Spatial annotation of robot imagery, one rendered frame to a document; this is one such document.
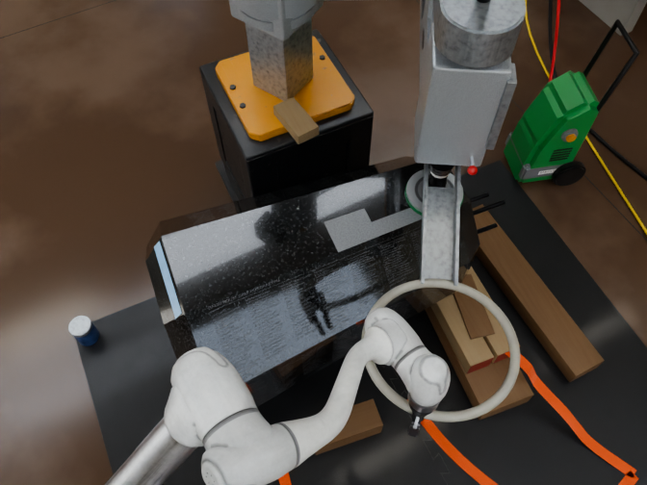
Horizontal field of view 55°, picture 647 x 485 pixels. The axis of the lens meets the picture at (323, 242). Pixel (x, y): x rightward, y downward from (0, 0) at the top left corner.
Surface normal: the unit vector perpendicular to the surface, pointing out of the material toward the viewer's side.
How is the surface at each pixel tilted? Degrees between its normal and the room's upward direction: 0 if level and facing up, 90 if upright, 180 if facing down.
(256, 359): 45
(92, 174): 0
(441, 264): 16
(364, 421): 0
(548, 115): 72
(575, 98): 34
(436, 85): 90
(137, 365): 0
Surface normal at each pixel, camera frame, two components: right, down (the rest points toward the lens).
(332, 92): 0.00, -0.52
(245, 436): 0.35, -0.55
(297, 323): 0.29, 0.18
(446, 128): -0.08, 0.85
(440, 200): -0.03, -0.27
